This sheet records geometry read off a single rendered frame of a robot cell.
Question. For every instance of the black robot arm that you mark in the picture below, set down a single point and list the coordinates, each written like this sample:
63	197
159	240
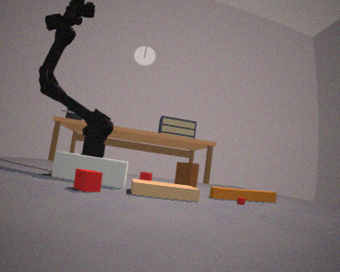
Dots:
99	126

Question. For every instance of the orange long bar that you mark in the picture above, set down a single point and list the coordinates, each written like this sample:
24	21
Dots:
249	195

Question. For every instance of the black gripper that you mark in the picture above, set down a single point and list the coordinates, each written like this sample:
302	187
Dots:
75	4

